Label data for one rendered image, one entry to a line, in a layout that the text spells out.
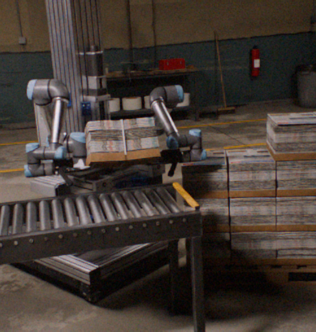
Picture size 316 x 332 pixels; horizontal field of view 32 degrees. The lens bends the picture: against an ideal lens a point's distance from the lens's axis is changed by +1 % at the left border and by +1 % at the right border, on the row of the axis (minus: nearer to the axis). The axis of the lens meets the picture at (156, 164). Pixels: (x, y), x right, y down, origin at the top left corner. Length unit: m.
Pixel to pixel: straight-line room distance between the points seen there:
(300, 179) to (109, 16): 6.85
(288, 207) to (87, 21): 1.74
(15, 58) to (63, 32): 6.11
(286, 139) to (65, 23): 1.55
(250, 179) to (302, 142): 0.38
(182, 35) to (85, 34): 6.53
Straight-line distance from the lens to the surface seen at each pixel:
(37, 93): 3.21
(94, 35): 3.67
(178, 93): 3.43
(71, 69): 3.61
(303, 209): 3.52
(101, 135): 2.94
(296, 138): 3.40
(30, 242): 2.54
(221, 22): 10.28
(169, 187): 3.08
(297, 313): 3.42
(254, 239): 3.56
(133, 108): 9.37
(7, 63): 9.73
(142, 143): 2.97
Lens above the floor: 1.70
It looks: 15 degrees down
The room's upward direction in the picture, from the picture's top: 3 degrees counter-clockwise
